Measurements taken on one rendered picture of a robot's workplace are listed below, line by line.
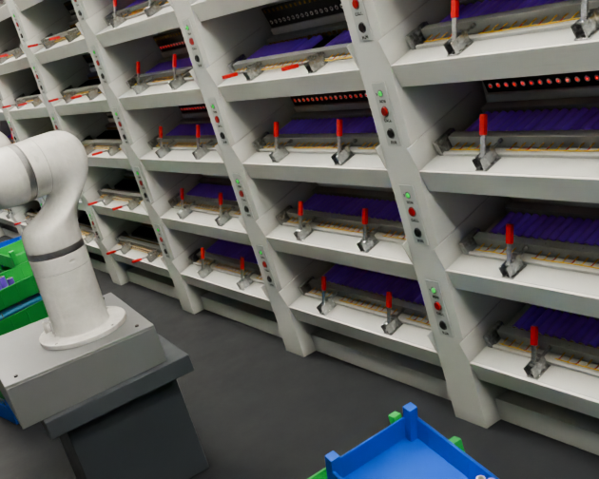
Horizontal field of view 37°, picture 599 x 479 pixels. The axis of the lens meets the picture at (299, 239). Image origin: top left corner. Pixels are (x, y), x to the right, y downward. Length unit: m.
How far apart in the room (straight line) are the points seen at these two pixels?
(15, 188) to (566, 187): 1.04
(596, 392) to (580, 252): 0.24
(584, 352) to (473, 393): 0.29
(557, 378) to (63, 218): 1.01
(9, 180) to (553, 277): 1.04
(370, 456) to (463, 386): 0.29
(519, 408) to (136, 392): 0.77
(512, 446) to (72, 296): 0.93
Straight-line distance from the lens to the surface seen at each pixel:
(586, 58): 1.31
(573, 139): 1.46
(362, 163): 1.82
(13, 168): 1.83
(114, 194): 3.41
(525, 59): 1.39
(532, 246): 1.62
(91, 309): 1.93
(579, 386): 1.63
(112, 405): 1.88
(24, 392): 1.85
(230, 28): 2.25
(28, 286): 2.65
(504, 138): 1.56
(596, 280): 1.50
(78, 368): 1.86
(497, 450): 1.80
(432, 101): 1.68
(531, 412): 1.80
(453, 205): 1.72
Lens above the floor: 0.95
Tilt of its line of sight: 16 degrees down
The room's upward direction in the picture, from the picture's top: 17 degrees counter-clockwise
